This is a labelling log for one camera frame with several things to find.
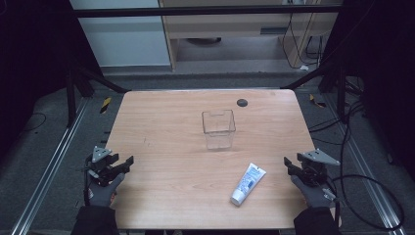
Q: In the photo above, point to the person's left hand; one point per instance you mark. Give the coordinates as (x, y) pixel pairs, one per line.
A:
(102, 192)

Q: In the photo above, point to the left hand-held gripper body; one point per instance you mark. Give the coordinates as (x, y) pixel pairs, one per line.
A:
(99, 164)

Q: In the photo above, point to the dark round table grommet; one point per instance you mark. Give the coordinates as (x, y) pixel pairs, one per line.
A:
(242, 103)

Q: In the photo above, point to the black metal stand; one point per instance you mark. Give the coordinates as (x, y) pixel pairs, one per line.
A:
(72, 98)
(339, 88)

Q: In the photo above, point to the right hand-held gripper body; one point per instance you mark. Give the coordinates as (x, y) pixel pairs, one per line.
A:
(313, 168)

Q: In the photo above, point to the black horizontal bar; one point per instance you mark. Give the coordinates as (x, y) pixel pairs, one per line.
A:
(205, 11)

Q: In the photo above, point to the white plug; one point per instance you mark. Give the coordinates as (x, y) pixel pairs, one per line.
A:
(304, 68)

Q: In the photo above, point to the clear plastic box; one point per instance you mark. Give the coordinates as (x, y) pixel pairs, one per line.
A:
(219, 130)

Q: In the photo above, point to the silver floor rail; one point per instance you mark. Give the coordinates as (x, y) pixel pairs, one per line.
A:
(49, 169)
(365, 169)

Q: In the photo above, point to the white blue-printed tube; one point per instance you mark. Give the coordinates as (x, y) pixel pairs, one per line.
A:
(248, 184)

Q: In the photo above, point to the person's right hand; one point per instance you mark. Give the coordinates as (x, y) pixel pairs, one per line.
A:
(312, 195)

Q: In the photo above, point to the white cabinet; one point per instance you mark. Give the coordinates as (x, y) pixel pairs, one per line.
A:
(124, 39)

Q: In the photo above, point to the dark curtain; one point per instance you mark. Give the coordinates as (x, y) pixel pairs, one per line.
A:
(29, 65)
(385, 71)

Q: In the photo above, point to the light wooden desk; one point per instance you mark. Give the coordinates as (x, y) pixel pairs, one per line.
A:
(235, 27)

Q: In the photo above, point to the yellow black tape piece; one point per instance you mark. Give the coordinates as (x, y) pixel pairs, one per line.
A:
(316, 101)
(105, 105)

